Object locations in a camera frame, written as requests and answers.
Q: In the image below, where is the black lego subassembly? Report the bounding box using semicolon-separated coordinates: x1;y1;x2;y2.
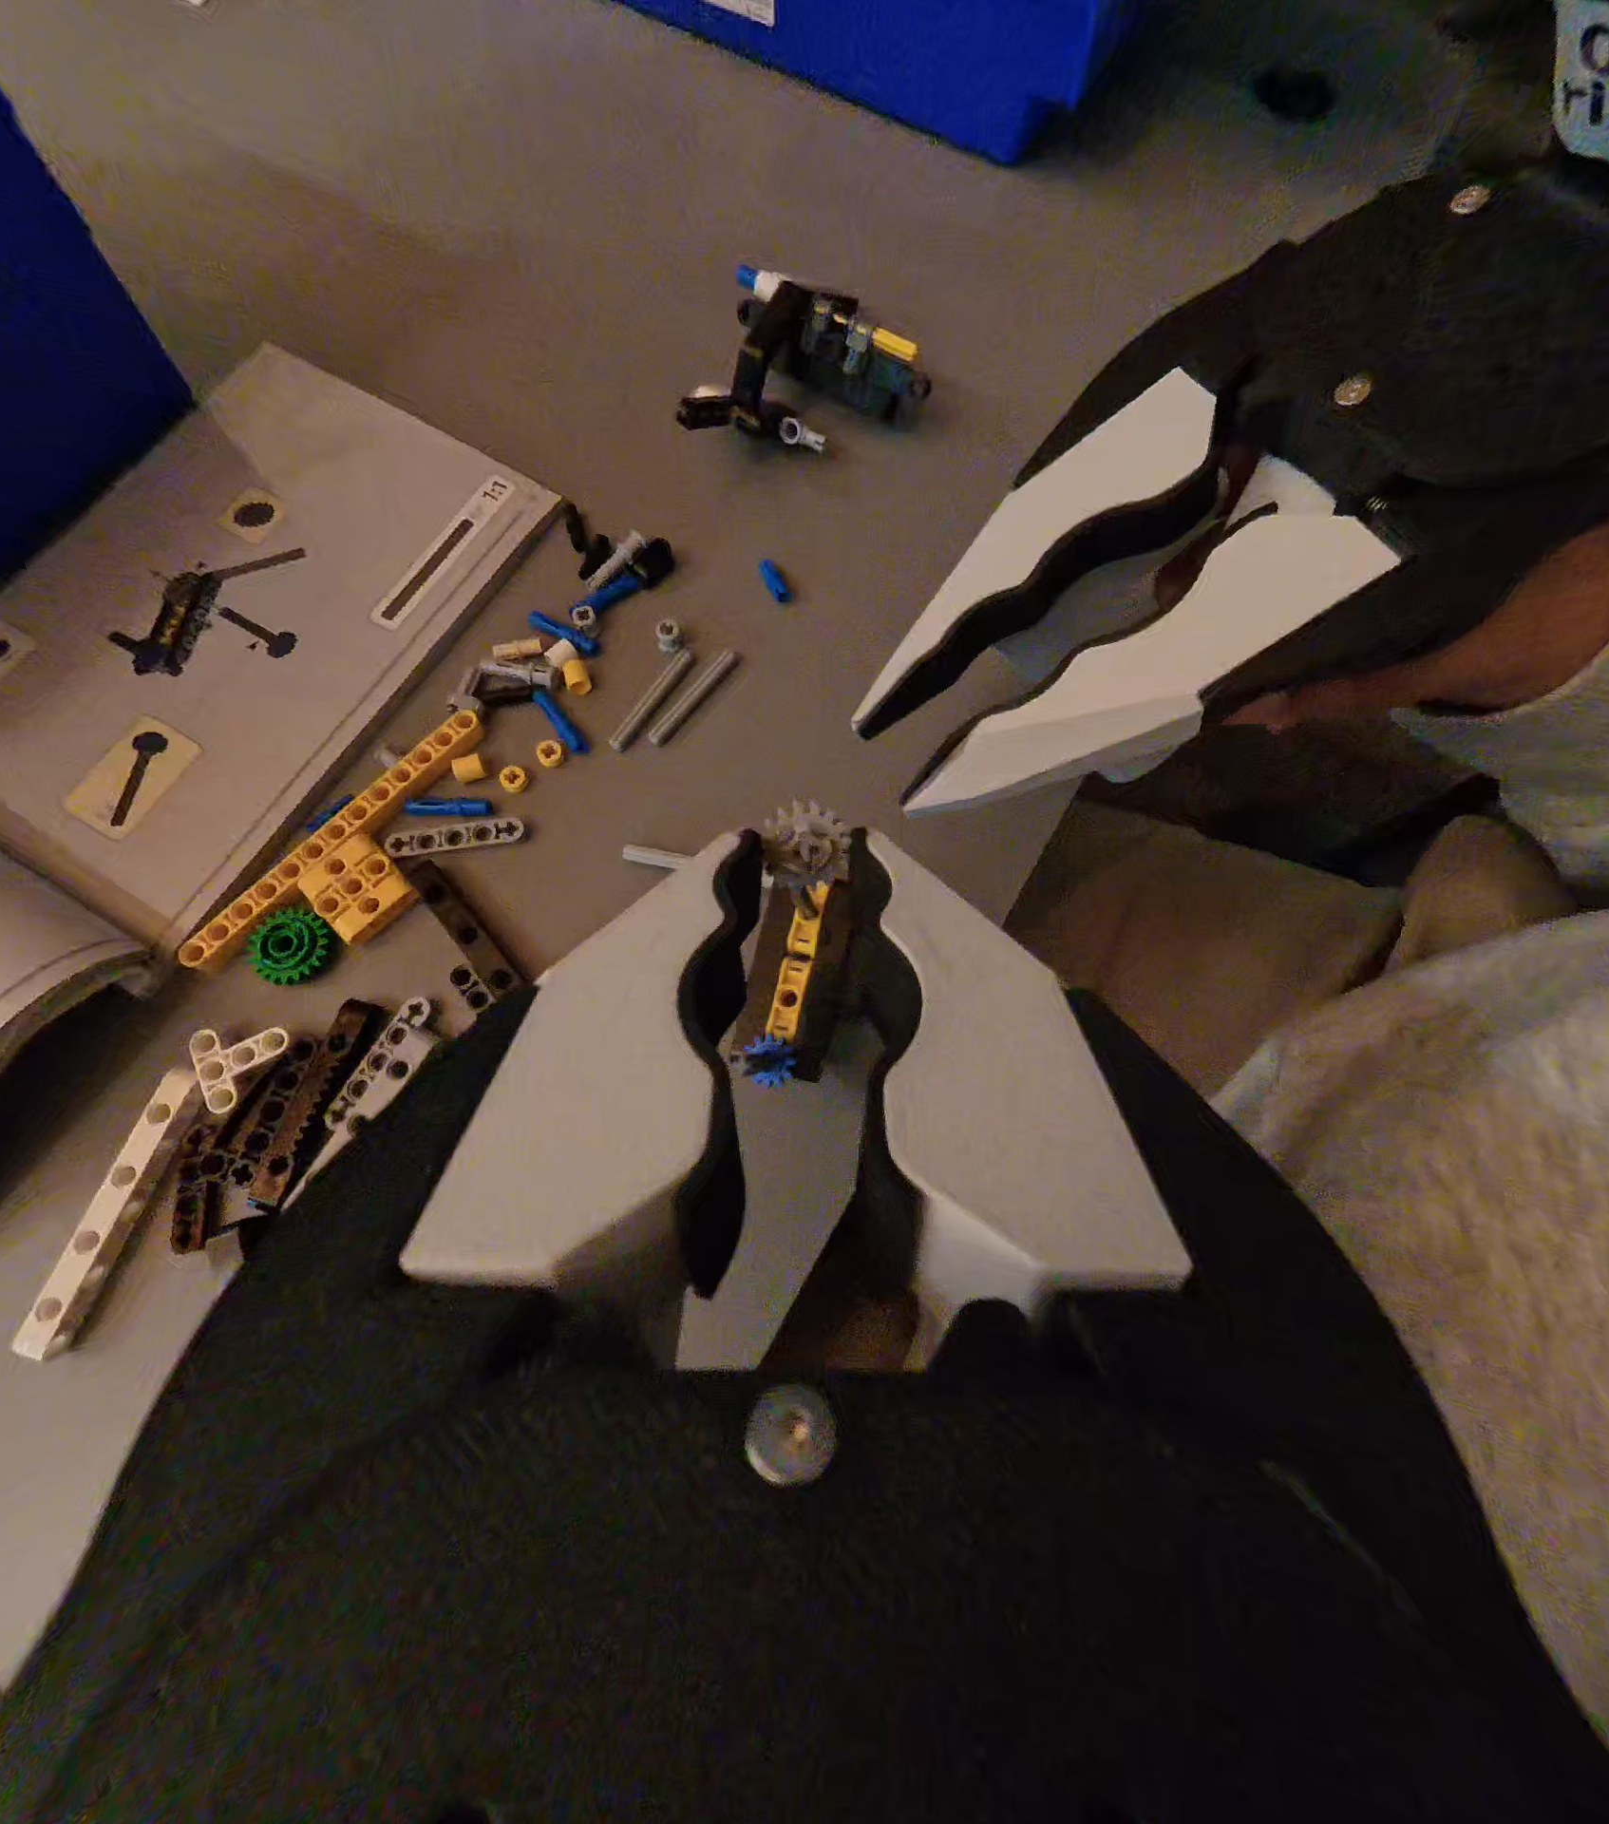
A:
673;260;934;456

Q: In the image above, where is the thin grey lego liftarm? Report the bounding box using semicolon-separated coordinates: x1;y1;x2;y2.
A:
385;815;529;860

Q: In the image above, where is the lego instruction booklet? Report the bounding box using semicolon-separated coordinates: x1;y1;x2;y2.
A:
0;342;565;1284

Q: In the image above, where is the grey lego axle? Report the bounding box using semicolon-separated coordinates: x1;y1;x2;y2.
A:
605;647;696;754
645;647;744;750

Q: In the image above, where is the black yellow lego assembly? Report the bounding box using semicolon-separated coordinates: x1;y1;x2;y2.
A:
622;826;894;1092

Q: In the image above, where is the small grey lego gear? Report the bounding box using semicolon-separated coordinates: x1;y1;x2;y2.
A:
759;798;850;885

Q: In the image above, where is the long black lego beam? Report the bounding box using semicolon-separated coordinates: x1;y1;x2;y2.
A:
406;860;529;1014

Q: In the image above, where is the pile of grey black beams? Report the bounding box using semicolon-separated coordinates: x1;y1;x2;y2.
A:
164;993;444;1255

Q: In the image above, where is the blue plastic bin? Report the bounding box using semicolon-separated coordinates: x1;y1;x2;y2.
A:
613;0;1150;165
0;0;195;678

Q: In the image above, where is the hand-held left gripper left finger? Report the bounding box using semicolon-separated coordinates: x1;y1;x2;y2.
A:
398;828;770;1301

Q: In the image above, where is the long yellow lego beam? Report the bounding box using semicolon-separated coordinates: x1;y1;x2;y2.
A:
178;706;487;974

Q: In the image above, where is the long white lego beam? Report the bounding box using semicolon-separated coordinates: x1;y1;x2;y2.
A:
10;1067;202;1362

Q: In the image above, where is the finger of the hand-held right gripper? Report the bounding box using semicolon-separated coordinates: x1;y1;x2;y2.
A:
850;366;1228;746
901;495;1407;820

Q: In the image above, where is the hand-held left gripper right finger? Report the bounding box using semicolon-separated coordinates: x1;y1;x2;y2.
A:
850;828;1196;1330

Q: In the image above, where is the person's right hand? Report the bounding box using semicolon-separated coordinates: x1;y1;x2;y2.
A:
1230;501;1609;731

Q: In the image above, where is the yellow lego block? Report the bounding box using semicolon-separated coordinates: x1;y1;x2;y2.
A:
299;832;426;946

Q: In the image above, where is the white angled lego beam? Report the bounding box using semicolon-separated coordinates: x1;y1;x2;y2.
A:
189;1022;295;1113

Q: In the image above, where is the pile of small lego pins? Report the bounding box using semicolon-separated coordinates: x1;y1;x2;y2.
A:
442;497;679;820

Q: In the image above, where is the green lego gear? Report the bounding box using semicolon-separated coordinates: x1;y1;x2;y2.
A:
244;906;337;988

